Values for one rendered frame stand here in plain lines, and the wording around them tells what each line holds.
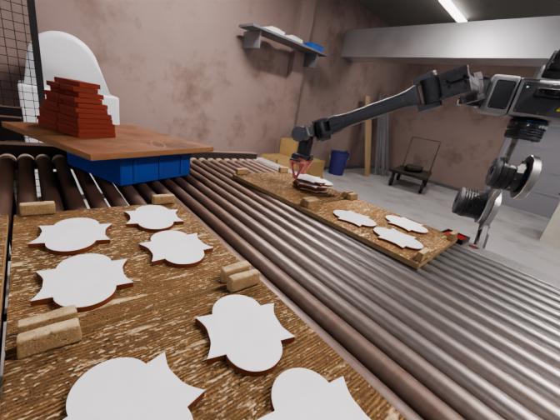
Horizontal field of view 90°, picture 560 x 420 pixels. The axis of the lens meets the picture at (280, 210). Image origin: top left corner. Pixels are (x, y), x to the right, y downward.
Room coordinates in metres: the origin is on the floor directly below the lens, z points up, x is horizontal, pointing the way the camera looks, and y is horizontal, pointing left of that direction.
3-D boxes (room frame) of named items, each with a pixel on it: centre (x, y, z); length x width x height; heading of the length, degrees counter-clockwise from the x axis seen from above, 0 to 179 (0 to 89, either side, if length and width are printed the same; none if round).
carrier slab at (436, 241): (0.91, -0.34, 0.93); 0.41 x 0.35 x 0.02; 47
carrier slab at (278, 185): (1.19, -0.04, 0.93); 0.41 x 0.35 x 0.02; 48
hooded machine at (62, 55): (2.87, 2.25, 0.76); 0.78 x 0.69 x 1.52; 136
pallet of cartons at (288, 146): (5.14, -0.10, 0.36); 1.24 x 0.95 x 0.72; 136
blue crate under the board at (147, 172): (1.04, 0.59, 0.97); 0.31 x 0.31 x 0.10; 65
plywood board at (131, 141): (1.06, 0.65, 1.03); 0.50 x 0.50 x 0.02; 65
